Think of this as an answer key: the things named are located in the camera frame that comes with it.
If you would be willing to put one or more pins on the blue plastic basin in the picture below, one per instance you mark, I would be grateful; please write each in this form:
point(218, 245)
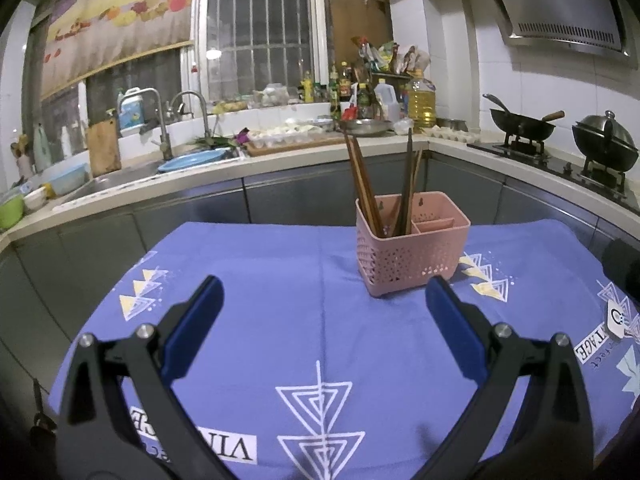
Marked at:
point(192, 160)

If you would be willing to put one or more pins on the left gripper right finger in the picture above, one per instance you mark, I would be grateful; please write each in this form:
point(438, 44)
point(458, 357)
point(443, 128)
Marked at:
point(552, 437)

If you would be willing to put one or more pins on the steel range hood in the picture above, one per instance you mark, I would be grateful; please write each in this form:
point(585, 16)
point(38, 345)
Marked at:
point(600, 28)

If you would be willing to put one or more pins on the egg tray with eggs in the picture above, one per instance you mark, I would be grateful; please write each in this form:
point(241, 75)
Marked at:
point(454, 135)

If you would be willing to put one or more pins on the chrome kitchen faucet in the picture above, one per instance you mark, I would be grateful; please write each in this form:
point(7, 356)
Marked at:
point(178, 106)

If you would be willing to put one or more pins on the dark black wooden chopstick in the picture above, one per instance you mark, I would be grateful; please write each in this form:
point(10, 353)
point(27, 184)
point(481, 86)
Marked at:
point(401, 221)

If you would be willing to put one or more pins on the large yellow oil bottle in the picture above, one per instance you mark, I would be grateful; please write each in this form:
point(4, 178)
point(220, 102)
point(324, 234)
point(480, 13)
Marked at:
point(422, 101)

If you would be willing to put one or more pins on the fruit print window blind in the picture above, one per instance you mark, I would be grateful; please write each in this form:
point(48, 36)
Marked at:
point(87, 36)

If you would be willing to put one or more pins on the reddish brown wooden chopstick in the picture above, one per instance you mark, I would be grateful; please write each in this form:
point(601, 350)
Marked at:
point(357, 179)

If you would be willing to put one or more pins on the black gas stove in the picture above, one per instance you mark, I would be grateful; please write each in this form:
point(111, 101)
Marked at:
point(601, 180)

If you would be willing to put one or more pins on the white plastic jug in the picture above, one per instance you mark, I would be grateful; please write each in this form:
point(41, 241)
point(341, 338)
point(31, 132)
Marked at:
point(386, 95)

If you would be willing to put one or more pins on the black lidded wok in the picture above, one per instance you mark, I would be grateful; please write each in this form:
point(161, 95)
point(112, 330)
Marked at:
point(602, 139)

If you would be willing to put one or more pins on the black wok with handle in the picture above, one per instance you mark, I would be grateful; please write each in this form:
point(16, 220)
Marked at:
point(520, 126)

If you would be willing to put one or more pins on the upright wooden chopping board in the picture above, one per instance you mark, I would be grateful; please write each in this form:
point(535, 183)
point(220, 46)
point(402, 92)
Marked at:
point(103, 148)

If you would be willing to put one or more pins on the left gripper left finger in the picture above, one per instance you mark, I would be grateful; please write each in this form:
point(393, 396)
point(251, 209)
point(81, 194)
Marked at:
point(97, 438)

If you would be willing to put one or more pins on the pink perforated utensil basket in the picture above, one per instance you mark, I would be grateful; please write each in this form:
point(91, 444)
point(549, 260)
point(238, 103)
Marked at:
point(433, 246)

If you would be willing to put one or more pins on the wooden cutting board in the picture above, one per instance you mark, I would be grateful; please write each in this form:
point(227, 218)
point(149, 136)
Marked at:
point(317, 142)

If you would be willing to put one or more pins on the stainless steel bowl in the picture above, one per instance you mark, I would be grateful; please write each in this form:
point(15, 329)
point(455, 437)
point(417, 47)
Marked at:
point(365, 128)

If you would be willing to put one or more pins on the green plastic bowl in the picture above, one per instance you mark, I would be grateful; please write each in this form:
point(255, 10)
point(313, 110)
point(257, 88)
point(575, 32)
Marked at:
point(11, 211)

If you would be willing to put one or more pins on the blue printed tablecloth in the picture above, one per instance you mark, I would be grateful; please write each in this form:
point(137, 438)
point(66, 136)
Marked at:
point(305, 375)

